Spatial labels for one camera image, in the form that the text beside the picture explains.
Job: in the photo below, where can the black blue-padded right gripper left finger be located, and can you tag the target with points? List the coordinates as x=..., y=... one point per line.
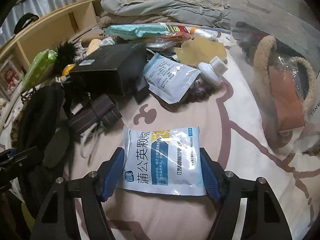
x=57, y=216

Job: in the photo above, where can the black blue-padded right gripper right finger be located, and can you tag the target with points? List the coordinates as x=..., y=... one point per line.
x=264, y=217

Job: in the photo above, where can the black knit fabric garment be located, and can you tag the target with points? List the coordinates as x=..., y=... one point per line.
x=37, y=128

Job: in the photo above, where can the blue white medicine sachet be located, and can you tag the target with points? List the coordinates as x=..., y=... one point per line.
x=163, y=162

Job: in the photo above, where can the dark striped wallet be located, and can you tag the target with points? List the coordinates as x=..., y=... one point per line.
x=102, y=109

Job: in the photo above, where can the beige fluffy tote bag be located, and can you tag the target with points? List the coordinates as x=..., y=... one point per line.
x=285, y=87

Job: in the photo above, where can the green patterned pouch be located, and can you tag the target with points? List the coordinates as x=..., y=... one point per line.
x=40, y=69

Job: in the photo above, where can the white plastic bottle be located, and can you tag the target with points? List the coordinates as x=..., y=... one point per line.
x=213, y=71

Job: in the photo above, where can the black cardboard box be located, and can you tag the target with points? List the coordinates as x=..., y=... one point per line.
x=113, y=70

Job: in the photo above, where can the black fur pompom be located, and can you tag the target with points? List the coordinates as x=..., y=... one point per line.
x=66, y=54

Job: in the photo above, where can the white medicine pouch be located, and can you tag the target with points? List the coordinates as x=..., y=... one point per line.
x=168, y=79

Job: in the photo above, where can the yellow paper piece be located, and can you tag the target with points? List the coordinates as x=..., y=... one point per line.
x=200, y=49

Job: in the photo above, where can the wooden low shelf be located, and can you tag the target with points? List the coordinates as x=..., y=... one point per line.
x=65, y=23

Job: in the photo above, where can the clear plastic storage bin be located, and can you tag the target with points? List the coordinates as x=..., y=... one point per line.
x=296, y=29

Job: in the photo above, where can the teal wet wipes pack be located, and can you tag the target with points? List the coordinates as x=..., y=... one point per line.
x=137, y=31

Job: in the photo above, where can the red snack packet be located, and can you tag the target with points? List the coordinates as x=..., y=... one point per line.
x=180, y=29

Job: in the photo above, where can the grey curtain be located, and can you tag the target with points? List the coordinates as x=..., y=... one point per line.
x=37, y=7

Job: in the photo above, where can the grey quilted duvet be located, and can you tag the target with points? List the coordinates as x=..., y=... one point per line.
x=210, y=13

